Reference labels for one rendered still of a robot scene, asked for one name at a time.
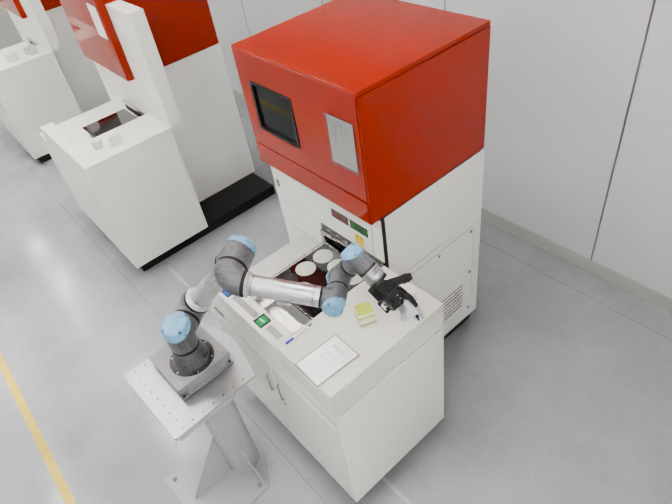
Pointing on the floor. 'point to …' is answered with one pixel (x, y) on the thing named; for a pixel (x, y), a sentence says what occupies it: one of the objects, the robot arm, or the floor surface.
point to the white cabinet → (416, 387)
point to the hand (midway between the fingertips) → (419, 315)
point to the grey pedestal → (223, 465)
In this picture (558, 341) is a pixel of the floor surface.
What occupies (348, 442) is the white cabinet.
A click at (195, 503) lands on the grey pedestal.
